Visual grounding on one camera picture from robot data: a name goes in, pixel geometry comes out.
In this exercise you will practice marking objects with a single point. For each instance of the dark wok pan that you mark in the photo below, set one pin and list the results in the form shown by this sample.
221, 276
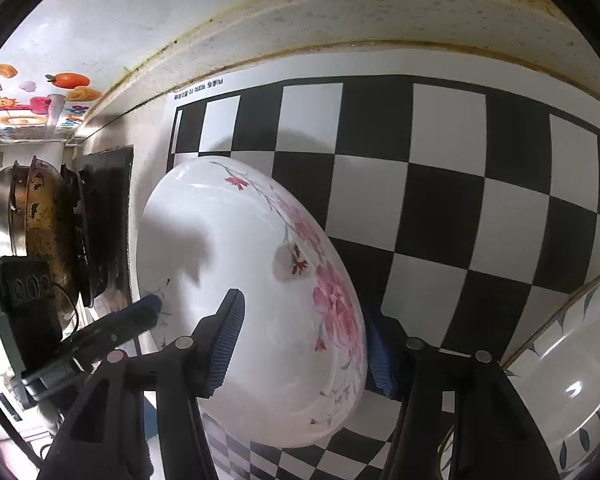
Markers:
45, 208

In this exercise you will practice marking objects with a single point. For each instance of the colourful wall stickers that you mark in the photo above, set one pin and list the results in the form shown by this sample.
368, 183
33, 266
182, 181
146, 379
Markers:
37, 107

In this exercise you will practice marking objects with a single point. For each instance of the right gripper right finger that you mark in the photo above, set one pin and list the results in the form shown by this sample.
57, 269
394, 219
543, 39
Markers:
412, 372

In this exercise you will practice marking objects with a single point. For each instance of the white plate blue leaf rim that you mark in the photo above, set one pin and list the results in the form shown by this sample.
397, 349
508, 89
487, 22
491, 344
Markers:
557, 375

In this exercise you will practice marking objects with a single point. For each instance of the black gas stove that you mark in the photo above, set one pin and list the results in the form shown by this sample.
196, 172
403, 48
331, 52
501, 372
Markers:
104, 182

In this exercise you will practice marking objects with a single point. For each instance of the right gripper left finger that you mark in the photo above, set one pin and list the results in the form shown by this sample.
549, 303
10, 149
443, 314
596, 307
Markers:
190, 369

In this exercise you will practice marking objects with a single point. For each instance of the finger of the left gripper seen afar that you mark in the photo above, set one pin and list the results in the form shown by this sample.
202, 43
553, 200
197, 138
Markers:
94, 341

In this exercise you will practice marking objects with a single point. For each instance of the white plate pink blossoms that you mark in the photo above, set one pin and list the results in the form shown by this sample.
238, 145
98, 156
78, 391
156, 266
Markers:
299, 367

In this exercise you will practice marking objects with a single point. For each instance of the steel stock pot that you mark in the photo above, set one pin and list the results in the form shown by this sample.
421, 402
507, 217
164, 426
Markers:
2, 209

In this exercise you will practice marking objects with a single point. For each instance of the black white checkered mat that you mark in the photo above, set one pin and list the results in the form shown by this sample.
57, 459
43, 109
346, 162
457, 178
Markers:
467, 213

